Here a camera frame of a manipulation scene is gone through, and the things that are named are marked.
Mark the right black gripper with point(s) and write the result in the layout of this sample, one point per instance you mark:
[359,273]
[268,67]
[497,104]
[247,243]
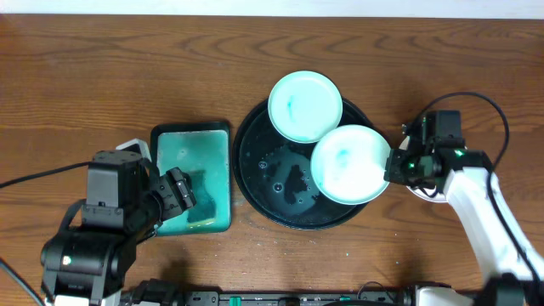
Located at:
[395,166]

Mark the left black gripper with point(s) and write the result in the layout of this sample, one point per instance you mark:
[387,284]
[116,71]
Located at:
[180,189]

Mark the green yellow sponge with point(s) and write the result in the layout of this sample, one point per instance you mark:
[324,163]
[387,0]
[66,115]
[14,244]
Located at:
[205,207]

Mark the white plate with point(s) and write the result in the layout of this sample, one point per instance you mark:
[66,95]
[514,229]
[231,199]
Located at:
[425,194]

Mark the mint green plate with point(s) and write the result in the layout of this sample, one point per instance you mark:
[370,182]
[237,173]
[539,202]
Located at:
[304,106]
[348,164]

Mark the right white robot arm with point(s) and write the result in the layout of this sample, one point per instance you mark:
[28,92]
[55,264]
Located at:
[512,268]

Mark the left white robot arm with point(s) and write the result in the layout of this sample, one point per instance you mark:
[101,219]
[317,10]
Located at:
[127,201]

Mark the green rectangular water tray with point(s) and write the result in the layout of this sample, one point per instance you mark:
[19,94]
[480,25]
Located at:
[191,147]

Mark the mint green plate top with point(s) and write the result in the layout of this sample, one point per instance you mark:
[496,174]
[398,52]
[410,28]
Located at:
[304,106]

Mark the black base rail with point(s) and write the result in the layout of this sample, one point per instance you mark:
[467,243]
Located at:
[160,292]

